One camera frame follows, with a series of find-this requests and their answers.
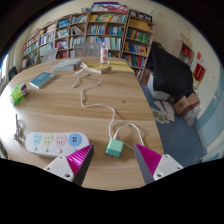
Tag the cardboard box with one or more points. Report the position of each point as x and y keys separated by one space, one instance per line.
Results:
x=185 y=104

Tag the green charger block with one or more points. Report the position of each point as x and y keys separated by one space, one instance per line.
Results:
x=114 y=148

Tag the white box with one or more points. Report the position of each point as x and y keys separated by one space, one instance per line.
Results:
x=156 y=90

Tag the white power strip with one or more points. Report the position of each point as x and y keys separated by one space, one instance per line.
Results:
x=56 y=143

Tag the green plastic bag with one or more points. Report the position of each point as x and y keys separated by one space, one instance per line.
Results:
x=16 y=95

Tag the red wall hanging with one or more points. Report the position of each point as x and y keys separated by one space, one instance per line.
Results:
x=199 y=72

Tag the teal book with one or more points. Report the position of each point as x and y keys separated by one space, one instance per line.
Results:
x=42 y=80

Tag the yellow book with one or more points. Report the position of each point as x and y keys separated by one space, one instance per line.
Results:
x=100 y=68

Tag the yellow folder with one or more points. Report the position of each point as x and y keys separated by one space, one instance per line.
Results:
x=121 y=66

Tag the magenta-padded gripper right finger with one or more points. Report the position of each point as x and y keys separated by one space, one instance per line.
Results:
x=163 y=165

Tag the papers on floor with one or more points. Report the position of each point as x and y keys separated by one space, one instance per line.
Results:
x=163 y=113

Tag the white bottle with red label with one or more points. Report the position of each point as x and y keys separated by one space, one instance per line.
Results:
x=104 y=51

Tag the dark chair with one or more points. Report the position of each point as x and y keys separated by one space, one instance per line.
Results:
x=13 y=73

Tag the grey mesh chair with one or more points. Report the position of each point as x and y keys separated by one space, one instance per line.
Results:
x=87 y=49

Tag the wooden bookshelf unit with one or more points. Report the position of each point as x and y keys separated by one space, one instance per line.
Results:
x=106 y=30

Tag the black cloth cover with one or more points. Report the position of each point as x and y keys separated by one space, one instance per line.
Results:
x=170 y=71

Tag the small wall shelf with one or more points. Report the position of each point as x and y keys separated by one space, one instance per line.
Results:
x=183 y=53

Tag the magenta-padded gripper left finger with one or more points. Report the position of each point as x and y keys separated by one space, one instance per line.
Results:
x=63 y=166

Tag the window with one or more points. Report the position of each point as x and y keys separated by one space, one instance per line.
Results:
x=2 y=68

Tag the grey book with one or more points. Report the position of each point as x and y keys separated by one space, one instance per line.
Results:
x=66 y=65

